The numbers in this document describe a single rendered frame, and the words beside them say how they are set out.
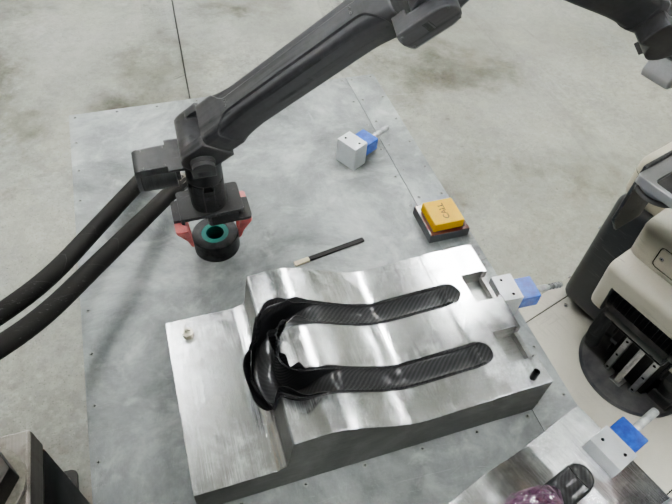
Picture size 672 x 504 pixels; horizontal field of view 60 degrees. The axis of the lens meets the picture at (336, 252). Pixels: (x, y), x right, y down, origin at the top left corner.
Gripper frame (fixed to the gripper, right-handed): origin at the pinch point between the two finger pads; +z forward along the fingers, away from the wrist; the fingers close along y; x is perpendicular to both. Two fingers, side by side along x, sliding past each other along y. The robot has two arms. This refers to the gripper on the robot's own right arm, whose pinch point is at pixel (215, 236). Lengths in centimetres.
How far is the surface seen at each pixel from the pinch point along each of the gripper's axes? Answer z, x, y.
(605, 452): -5, 54, -41
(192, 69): 85, -179, -12
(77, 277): -8.5, 9.7, 21.1
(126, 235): -5.1, 0.4, 14.1
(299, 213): 3.2, -4.1, -16.3
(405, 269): -5.5, 19.7, -27.2
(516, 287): -2, 26, -45
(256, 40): 86, -197, -47
